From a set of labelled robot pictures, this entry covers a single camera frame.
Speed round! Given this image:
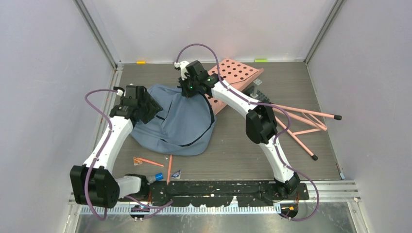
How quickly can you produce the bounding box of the blue fabric backpack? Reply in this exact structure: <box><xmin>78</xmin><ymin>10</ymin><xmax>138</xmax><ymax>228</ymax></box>
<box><xmin>130</xmin><ymin>84</ymin><xmax>216</xmax><ymax>156</ymax></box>

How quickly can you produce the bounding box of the orange pencil short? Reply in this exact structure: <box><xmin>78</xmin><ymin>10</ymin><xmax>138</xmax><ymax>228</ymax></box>
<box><xmin>140</xmin><ymin>158</ymin><xmax>164</xmax><ymax>167</ymax></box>

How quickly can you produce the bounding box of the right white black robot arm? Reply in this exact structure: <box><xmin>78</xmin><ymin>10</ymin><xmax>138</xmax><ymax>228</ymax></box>
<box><xmin>174</xmin><ymin>60</ymin><xmax>300</xmax><ymax>199</ymax></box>

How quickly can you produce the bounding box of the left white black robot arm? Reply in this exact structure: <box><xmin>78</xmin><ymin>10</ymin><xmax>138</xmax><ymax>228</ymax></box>
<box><xmin>69</xmin><ymin>84</ymin><xmax>163</xmax><ymax>208</ymax></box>

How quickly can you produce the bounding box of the pink perforated music stand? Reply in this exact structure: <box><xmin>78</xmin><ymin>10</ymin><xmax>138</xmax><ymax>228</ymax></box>
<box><xmin>208</xmin><ymin>58</ymin><xmax>343</xmax><ymax>161</ymax></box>

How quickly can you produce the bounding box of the small orange white eraser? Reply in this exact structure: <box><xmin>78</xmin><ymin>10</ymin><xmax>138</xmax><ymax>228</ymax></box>
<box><xmin>133</xmin><ymin>157</ymin><xmax>143</xmax><ymax>166</ymax></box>

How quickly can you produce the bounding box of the green tape marker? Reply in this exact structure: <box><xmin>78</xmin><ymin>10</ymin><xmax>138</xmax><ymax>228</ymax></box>
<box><xmin>254</xmin><ymin>59</ymin><xmax>268</xmax><ymax>63</ymax></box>

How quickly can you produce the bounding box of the dark grey lego plate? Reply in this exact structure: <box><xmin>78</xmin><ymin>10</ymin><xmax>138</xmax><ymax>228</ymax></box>
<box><xmin>243</xmin><ymin>78</ymin><xmax>270</xmax><ymax>103</ymax></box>

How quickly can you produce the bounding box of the orange pencil long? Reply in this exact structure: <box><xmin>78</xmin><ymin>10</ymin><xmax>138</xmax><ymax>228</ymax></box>
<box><xmin>167</xmin><ymin>154</ymin><xmax>173</xmax><ymax>185</ymax></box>

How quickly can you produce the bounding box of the blue grey glue stick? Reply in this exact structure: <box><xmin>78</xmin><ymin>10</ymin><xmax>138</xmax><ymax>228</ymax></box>
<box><xmin>146</xmin><ymin>173</ymin><xmax>164</xmax><ymax>184</ymax></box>

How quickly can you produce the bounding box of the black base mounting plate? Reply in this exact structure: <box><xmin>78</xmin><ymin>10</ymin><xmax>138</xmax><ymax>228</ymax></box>
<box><xmin>131</xmin><ymin>180</ymin><xmax>309</xmax><ymax>207</ymax></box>

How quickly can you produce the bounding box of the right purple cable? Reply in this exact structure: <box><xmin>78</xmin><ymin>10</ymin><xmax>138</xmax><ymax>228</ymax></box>
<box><xmin>175</xmin><ymin>43</ymin><xmax>320</xmax><ymax>222</ymax></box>

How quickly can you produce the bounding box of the purple cable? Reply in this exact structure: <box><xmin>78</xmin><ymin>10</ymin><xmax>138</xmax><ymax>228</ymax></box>
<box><xmin>175</xmin><ymin>43</ymin><xmax>320</xmax><ymax>222</ymax></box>
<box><xmin>84</xmin><ymin>89</ymin><xmax>173</xmax><ymax>222</ymax></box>

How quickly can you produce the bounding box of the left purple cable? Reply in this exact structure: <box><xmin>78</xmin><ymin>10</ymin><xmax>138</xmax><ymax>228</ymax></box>
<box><xmin>84</xmin><ymin>89</ymin><xmax>173</xmax><ymax>222</ymax></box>

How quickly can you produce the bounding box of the aluminium front rail frame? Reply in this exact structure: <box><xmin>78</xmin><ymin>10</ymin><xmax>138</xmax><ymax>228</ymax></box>
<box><xmin>68</xmin><ymin>64</ymin><xmax>363</xmax><ymax>216</ymax></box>

